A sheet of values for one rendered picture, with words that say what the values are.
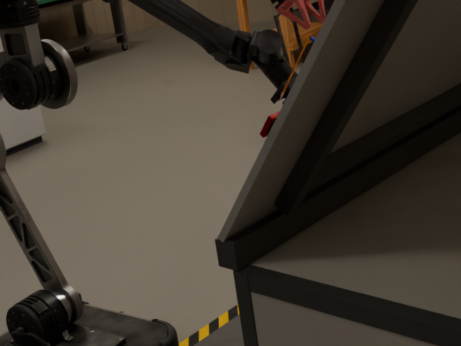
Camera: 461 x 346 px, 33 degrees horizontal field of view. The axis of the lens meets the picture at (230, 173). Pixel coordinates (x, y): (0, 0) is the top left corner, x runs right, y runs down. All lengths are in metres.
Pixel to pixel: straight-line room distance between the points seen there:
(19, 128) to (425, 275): 4.81
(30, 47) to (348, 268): 1.09
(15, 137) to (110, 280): 2.62
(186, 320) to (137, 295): 0.36
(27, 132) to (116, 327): 3.57
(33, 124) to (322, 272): 4.74
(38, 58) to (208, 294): 1.47
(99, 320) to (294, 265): 1.26
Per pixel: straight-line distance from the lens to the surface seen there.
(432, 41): 1.80
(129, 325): 2.72
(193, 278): 3.51
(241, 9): 7.60
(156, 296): 3.41
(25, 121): 6.12
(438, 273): 1.58
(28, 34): 2.23
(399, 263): 1.62
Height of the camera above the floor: 1.52
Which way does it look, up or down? 19 degrees down
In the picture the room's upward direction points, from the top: 8 degrees counter-clockwise
